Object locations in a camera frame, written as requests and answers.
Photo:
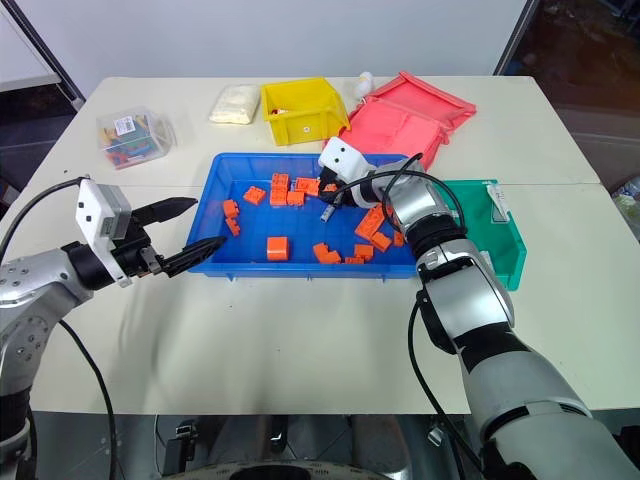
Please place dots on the small white yellow object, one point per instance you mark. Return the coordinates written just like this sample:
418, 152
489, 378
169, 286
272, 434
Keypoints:
365, 82

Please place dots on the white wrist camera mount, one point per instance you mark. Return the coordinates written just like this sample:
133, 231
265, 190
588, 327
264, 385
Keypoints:
92, 210
345, 157

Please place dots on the black frame bar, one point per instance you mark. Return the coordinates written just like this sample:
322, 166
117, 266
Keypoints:
60, 75

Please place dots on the blue plastic bin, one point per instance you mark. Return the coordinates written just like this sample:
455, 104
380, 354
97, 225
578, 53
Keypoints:
300, 225

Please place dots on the large orange toy brick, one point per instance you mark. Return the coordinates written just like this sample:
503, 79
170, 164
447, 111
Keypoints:
278, 249

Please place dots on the yellow plastic bin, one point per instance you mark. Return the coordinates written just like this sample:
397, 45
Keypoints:
300, 102

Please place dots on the green plastic bin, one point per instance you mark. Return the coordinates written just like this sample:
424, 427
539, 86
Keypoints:
475, 220

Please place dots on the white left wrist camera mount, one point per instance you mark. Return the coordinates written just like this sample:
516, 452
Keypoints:
92, 210

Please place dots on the grey partition post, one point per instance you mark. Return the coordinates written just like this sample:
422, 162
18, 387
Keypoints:
512, 37

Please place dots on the clear box of colourful pieces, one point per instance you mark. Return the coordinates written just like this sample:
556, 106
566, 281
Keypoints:
135, 137

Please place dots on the clear plastic bag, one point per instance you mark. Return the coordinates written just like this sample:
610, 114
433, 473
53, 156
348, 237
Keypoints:
627, 197

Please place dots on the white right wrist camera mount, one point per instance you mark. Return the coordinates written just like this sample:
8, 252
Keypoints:
345, 157

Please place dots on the white filled plastic bag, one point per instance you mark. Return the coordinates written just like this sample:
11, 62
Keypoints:
235, 105

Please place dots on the clear label card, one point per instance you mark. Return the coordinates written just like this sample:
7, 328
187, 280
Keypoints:
499, 200

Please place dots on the pink plastic bin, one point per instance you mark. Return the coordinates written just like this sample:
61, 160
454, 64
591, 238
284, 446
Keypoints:
395, 122

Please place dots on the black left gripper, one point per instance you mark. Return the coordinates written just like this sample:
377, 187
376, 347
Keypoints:
132, 255

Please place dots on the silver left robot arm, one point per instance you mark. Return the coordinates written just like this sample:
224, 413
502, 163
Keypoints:
30, 280

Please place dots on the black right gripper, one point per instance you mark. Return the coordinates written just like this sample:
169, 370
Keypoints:
344, 188

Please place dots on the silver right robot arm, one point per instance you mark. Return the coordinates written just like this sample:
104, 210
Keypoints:
470, 300

